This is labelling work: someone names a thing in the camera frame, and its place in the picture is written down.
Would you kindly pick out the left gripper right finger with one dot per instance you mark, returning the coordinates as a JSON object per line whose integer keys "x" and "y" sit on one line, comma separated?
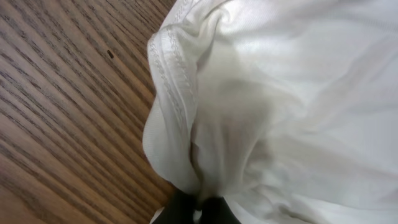
{"x": 216, "y": 211}

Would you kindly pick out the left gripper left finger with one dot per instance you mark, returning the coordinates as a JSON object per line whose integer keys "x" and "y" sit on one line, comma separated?
{"x": 179, "y": 210}

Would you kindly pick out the white t-shirt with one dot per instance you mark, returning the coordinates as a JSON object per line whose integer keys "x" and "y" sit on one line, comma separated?
{"x": 287, "y": 109}

